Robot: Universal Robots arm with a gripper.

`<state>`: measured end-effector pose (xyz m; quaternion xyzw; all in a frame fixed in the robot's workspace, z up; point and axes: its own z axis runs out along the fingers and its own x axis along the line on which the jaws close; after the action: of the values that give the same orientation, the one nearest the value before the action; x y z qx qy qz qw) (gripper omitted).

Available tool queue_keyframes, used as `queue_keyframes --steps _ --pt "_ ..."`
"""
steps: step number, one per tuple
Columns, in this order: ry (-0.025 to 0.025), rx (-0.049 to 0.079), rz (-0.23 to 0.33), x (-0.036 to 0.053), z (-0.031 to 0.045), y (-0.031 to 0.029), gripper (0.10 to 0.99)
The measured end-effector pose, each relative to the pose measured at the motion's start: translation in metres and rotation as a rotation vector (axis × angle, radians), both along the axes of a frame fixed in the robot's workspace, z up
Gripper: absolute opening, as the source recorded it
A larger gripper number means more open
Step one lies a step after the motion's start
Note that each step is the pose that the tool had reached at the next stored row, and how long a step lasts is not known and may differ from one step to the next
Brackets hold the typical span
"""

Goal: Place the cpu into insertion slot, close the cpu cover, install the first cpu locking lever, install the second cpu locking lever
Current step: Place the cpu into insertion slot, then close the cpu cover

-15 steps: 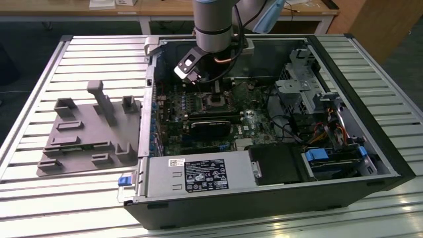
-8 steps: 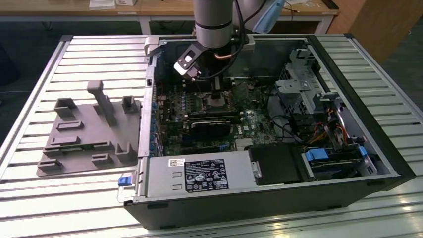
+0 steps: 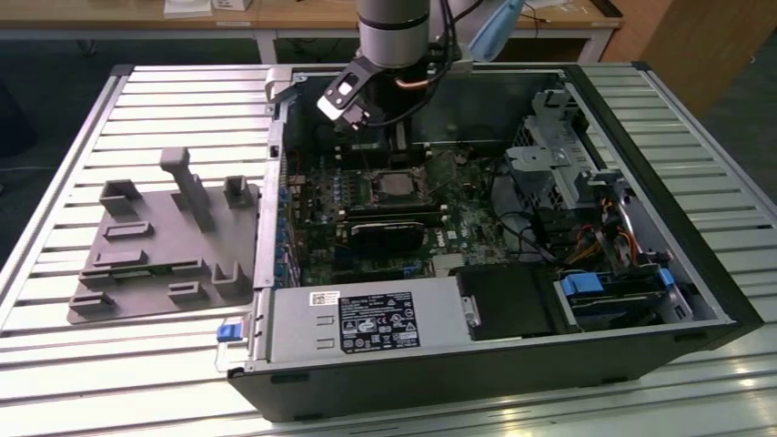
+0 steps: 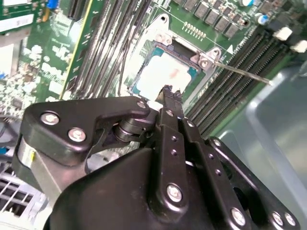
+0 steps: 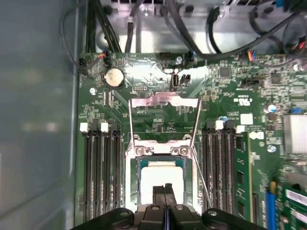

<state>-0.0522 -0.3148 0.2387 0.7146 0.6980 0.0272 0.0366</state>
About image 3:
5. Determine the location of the silver square CPU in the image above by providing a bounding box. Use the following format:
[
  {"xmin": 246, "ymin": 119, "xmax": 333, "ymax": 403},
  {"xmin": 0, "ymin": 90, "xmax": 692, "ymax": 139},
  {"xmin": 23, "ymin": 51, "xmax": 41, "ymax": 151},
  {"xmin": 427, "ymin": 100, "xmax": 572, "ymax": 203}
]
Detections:
[{"xmin": 376, "ymin": 174, "xmax": 422, "ymax": 196}]

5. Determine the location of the black RAM slot bank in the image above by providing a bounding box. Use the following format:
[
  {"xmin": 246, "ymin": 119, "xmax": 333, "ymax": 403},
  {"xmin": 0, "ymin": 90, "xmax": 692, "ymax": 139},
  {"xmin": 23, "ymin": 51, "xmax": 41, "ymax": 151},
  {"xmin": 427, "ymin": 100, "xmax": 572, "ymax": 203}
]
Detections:
[{"xmin": 334, "ymin": 134, "xmax": 434, "ymax": 168}]

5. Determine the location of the CPU socket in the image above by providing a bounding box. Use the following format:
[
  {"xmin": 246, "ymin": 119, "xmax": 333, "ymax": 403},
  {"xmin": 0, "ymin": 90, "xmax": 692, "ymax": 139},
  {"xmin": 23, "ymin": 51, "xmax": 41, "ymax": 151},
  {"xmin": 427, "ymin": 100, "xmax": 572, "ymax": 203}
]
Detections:
[{"xmin": 367, "ymin": 167, "xmax": 430, "ymax": 206}]

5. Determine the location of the metal drive cage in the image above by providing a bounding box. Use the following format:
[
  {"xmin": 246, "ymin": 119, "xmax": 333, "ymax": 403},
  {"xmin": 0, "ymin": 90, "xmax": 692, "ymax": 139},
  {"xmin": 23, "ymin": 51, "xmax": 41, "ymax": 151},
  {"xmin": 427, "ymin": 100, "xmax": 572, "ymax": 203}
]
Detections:
[{"xmin": 502, "ymin": 88, "xmax": 631, "ymax": 213}]

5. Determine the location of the black graphics card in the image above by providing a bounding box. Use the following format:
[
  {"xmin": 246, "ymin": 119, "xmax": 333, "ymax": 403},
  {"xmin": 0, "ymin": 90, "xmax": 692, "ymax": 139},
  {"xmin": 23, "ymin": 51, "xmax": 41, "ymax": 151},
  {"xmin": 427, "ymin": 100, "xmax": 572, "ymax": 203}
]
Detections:
[{"xmin": 347, "ymin": 219, "xmax": 428, "ymax": 257}]

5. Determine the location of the green motherboard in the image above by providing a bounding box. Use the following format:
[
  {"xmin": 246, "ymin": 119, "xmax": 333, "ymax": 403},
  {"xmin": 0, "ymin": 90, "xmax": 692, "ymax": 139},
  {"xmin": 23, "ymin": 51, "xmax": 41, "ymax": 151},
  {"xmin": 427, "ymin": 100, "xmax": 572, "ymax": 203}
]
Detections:
[{"xmin": 282, "ymin": 140, "xmax": 507, "ymax": 290}]

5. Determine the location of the small silver heat sink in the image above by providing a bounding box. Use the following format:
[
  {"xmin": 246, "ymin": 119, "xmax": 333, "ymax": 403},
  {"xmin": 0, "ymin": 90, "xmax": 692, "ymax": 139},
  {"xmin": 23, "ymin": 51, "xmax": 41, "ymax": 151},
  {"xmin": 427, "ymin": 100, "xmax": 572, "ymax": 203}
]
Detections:
[{"xmin": 431, "ymin": 253, "xmax": 468, "ymax": 275}]

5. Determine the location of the large white box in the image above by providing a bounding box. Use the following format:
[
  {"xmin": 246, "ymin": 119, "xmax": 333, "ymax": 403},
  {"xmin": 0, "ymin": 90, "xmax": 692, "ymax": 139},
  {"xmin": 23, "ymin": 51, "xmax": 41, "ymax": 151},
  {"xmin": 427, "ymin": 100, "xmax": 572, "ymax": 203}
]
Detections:
[{"xmin": 162, "ymin": 0, "xmax": 215, "ymax": 20}]

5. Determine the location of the grey plastic parts rack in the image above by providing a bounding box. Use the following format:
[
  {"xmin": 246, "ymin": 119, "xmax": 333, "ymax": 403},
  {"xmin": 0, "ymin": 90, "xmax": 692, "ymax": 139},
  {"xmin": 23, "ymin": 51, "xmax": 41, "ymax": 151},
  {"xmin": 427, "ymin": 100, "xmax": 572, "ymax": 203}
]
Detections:
[{"xmin": 65, "ymin": 147, "xmax": 265, "ymax": 326}]

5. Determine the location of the black plastic shroud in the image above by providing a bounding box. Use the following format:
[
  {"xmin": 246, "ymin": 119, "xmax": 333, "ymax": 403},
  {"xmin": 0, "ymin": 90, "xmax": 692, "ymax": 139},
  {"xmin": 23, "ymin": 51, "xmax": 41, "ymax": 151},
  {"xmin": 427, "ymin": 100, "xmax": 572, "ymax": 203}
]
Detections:
[{"xmin": 454, "ymin": 262, "xmax": 578, "ymax": 342}]

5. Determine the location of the wooden desk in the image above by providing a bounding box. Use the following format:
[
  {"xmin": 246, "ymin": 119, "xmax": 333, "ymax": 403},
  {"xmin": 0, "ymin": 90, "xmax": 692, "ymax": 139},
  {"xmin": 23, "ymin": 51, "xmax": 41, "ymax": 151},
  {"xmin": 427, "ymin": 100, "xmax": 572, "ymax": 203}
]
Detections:
[{"xmin": 0, "ymin": 0, "xmax": 627, "ymax": 65}]

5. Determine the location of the blue disk carrier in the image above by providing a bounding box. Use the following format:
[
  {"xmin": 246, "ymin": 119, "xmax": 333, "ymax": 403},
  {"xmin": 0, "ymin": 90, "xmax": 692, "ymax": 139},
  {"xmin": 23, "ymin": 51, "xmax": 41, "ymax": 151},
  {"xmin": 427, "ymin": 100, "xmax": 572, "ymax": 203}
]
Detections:
[{"xmin": 559, "ymin": 271, "xmax": 607, "ymax": 298}]

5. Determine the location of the wooden cabinet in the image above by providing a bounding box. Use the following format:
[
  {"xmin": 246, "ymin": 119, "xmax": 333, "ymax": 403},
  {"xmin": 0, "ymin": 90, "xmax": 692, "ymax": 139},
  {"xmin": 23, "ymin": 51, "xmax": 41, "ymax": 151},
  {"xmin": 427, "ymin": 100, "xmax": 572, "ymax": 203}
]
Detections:
[{"xmin": 598, "ymin": 0, "xmax": 777, "ymax": 118}]

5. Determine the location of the grey power supply unit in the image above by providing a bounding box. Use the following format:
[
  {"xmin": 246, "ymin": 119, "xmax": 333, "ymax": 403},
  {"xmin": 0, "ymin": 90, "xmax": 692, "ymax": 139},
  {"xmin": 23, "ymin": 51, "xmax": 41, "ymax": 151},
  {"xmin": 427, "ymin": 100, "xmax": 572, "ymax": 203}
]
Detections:
[{"xmin": 266, "ymin": 276, "xmax": 482, "ymax": 366}]

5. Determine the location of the green RAM stick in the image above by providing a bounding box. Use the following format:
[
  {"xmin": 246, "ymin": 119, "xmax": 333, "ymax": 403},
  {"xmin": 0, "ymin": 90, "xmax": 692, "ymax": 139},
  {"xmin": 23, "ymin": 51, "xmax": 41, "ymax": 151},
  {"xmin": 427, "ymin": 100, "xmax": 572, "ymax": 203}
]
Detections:
[{"xmin": 113, "ymin": 267, "xmax": 178, "ymax": 279}]

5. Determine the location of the metal disk bay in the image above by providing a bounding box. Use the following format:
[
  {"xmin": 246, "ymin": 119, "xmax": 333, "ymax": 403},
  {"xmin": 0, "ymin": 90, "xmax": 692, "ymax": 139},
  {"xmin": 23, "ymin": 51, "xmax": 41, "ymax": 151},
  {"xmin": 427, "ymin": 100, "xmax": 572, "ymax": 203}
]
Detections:
[{"xmin": 551, "ymin": 266, "xmax": 699, "ymax": 333}]

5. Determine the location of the black open PC case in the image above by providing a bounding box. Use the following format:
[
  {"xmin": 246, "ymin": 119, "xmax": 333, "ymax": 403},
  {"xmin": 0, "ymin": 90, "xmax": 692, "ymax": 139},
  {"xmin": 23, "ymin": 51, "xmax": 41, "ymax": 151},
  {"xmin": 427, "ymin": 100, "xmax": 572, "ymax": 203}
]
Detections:
[{"xmin": 226, "ymin": 61, "xmax": 767, "ymax": 423}]

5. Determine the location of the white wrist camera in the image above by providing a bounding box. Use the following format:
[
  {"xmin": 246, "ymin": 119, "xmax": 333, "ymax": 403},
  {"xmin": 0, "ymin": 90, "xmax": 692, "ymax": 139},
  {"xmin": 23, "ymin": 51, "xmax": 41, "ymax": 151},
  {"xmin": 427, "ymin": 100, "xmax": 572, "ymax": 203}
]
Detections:
[{"xmin": 315, "ymin": 63, "xmax": 386, "ymax": 134}]

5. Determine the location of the black looped wire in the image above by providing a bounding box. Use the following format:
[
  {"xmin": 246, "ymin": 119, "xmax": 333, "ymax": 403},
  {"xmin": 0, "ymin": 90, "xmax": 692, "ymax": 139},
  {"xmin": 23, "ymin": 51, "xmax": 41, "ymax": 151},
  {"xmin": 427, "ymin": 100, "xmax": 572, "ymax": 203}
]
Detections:
[{"xmin": 492, "ymin": 209, "xmax": 562, "ymax": 266}]

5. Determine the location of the orange yellow wire bundle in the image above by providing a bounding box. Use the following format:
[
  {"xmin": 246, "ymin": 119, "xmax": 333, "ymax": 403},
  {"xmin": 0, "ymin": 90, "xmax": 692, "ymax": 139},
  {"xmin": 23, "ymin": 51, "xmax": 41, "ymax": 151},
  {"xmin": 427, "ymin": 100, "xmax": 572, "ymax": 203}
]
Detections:
[{"xmin": 568, "ymin": 222, "xmax": 643, "ymax": 268}]

